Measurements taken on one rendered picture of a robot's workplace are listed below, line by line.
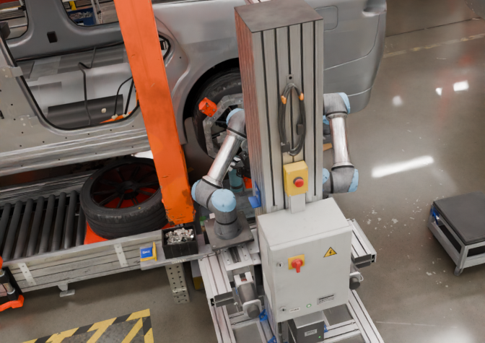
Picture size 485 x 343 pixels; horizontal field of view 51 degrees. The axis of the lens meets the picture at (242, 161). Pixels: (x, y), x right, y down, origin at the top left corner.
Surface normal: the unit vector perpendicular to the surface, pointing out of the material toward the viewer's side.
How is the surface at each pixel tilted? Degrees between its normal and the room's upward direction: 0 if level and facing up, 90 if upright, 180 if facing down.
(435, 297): 0
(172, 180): 90
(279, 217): 0
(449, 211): 0
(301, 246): 90
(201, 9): 80
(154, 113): 90
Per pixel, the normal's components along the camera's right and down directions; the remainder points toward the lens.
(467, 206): -0.09, -0.79
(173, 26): 0.17, 0.46
